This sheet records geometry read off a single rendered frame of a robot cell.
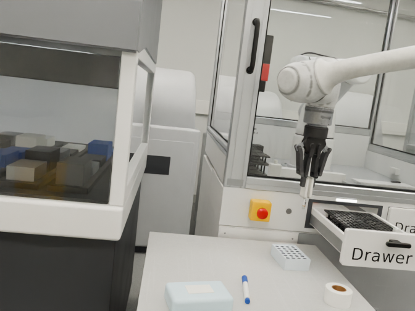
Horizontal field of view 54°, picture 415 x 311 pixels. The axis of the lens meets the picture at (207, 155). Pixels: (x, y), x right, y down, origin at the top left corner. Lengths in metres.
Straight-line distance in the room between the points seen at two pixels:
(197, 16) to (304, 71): 3.63
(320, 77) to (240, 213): 0.62
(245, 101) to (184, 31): 3.25
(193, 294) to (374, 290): 0.97
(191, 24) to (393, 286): 3.57
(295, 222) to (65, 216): 0.82
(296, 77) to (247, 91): 0.37
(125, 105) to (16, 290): 0.69
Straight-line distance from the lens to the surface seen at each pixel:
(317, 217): 1.53
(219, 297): 1.01
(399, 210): 1.71
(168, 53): 4.61
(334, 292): 1.16
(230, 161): 1.47
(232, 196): 1.50
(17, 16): 1.27
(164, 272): 1.20
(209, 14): 4.73
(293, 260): 1.32
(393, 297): 1.86
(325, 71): 1.15
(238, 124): 1.46
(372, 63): 1.15
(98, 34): 1.21
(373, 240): 1.32
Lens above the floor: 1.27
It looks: 8 degrees down
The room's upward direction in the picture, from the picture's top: 7 degrees clockwise
